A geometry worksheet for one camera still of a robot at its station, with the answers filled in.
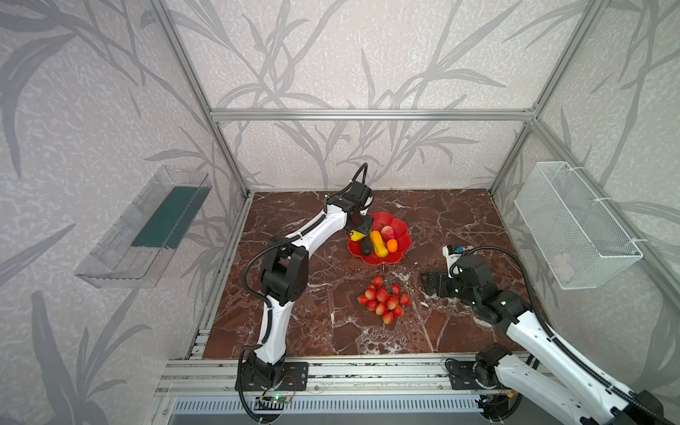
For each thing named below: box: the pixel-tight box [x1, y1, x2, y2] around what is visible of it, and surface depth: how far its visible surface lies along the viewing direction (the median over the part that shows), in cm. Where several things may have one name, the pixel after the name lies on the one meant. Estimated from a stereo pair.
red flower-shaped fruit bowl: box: [347, 211, 412, 265], surface depth 103 cm
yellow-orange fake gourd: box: [370, 230, 389, 258], surface depth 101 cm
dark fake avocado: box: [361, 236, 374, 256], surface depth 98 cm
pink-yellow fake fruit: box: [380, 224, 395, 243], surface depth 104 cm
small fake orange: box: [386, 239, 398, 254], surface depth 101 cm
